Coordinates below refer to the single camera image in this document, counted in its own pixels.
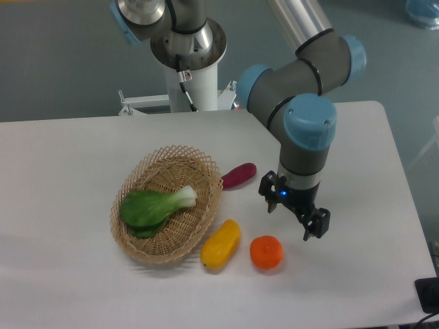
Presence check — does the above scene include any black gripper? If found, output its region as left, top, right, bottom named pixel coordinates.
left=258, top=171, right=331, bottom=241

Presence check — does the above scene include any orange fruit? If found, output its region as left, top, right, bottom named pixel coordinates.
left=250, top=235, right=283, bottom=270

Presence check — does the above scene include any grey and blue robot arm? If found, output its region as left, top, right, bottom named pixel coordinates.
left=110, top=1, right=366, bottom=238

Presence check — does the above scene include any purple sweet potato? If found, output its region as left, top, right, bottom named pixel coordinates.
left=222, top=162, right=257, bottom=189

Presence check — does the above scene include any yellow mango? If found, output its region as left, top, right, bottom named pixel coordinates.
left=200, top=219, right=241, bottom=271

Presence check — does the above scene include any woven wicker basket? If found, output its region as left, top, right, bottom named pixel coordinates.
left=110, top=145, right=222, bottom=264

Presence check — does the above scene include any green bok choy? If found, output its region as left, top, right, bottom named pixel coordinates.
left=119, top=186, right=198, bottom=239

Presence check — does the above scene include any black device at table edge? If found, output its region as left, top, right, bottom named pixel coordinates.
left=414, top=277, right=438, bottom=314

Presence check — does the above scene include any blue object top right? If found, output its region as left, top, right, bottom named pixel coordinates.
left=405, top=0, right=438, bottom=30

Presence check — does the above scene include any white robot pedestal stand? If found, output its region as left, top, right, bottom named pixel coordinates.
left=119, top=64, right=239, bottom=116

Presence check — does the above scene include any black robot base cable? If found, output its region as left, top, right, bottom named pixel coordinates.
left=174, top=54, right=199, bottom=112

